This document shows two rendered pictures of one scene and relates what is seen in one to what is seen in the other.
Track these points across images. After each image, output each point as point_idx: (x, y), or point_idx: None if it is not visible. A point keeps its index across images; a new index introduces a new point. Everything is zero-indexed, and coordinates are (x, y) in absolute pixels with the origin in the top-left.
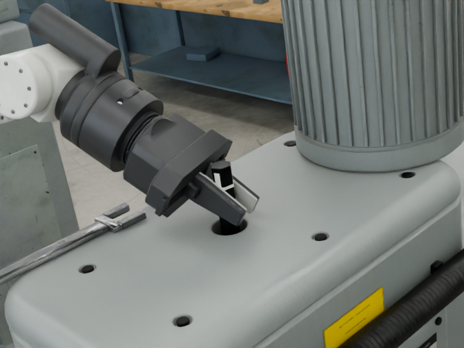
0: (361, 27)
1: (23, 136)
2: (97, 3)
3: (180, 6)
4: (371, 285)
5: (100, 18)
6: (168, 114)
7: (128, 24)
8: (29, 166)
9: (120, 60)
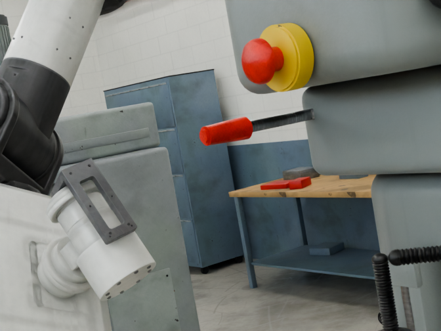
0: None
1: (156, 257)
2: (219, 207)
3: (304, 193)
4: None
5: (222, 222)
6: (291, 305)
7: (250, 230)
8: (160, 289)
9: (241, 264)
